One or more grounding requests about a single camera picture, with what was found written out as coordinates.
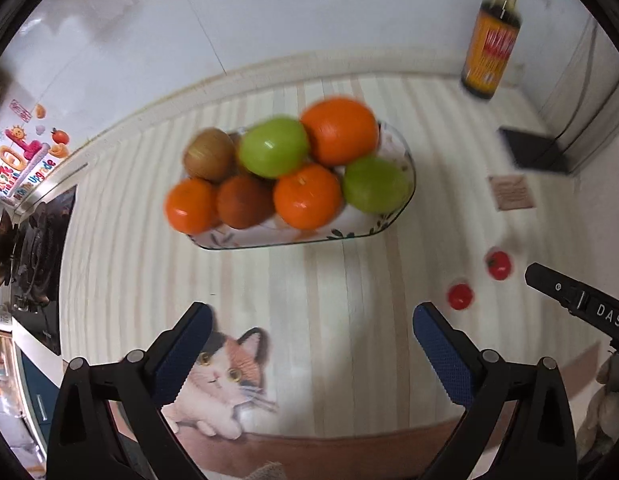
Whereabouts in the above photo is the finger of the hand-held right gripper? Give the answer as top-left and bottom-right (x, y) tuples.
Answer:
(524, 262), (590, 318)

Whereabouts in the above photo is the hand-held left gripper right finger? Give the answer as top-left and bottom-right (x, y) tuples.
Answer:
(413, 302), (577, 480)

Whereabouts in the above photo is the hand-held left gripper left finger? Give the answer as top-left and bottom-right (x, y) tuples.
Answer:
(50, 301), (214, 480)

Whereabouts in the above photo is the red cherry tomato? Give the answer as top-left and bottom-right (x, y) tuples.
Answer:
(484, 250), (513, 281)
(448, 283), (475, 311)

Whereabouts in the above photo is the small orange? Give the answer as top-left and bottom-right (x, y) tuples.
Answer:
(164, 178), (223, 235)
(274, 164), (344, 231)

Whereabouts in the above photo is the floral oval plate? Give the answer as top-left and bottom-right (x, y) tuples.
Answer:
(182, 120), (417, 251)

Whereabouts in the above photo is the reddish brown round fruit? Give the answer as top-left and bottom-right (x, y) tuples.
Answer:
(217, 175), (276, 230)

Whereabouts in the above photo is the green apple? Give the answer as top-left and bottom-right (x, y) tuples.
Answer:
(342, 156), (413, 213)
(238, 116), (310, 179)

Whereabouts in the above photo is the large orange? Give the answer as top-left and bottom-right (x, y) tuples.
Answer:
(300, 97), (380, 168)

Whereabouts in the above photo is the small brown card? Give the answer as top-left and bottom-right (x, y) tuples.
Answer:
(487, 174), (535, 211)

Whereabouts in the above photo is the black smartphone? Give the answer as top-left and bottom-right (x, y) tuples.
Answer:
(498, 127), (573, 175)

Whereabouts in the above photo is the blue kitchen cabinet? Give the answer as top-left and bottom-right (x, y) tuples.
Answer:
(17, 350), (60, 461)

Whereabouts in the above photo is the black gas stove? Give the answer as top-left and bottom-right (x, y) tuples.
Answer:
(10, 185), (78, 356)

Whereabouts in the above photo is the cluttered side shelf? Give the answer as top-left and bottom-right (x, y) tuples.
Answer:
(0, 305), (40, 480)

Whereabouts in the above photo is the frosted glass window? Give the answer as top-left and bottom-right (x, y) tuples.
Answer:
(524, 10), (619, 176)

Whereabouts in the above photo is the black frying pan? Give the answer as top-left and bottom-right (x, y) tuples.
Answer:
(0, 207), (18, 291)

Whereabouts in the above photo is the dark sauce bottle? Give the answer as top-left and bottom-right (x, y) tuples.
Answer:
(460, 0), (524, 101)

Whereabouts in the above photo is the colourful wall decal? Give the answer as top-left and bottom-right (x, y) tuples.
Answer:
(0, 100), (70, 206)

